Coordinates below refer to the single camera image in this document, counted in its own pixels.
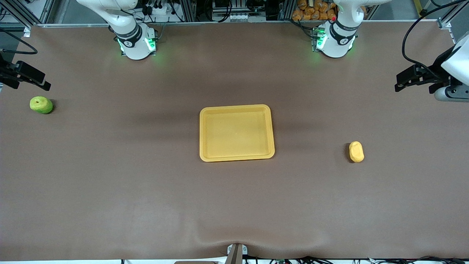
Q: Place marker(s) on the table cover mat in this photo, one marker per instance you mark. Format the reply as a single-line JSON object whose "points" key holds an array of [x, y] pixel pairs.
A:
{"points": [[146, 190]]}

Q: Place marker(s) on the yellow potato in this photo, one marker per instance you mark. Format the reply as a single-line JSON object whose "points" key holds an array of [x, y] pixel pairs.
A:
{"points": [[356, 152]]}

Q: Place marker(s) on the white power strip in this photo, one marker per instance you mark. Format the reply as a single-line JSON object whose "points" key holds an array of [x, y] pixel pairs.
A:
{"points": [[161, 10]]}

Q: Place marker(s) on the green apple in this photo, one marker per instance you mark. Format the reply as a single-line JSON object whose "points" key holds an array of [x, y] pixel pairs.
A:
{"points": [[41, 105]]}

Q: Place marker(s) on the bag of orange items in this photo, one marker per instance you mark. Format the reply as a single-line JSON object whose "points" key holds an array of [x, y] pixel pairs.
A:
{"points": [[315, 10]]}

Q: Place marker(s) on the aluminium table edge rail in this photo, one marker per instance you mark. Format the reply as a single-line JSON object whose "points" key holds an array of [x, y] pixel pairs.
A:
{"points": [[227, 23]]}

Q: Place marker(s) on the yellow rectangular plastic tray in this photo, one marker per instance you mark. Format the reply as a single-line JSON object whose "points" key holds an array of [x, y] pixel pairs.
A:
{"points": [[236, 134]]}

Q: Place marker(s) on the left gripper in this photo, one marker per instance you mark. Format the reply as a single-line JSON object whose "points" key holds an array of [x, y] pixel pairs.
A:
{"points": [[438, 70]]}

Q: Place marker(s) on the aluminium frame post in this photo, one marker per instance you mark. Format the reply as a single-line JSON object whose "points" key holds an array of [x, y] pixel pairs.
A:
{"points": [[25, 14], [452, 14]]}

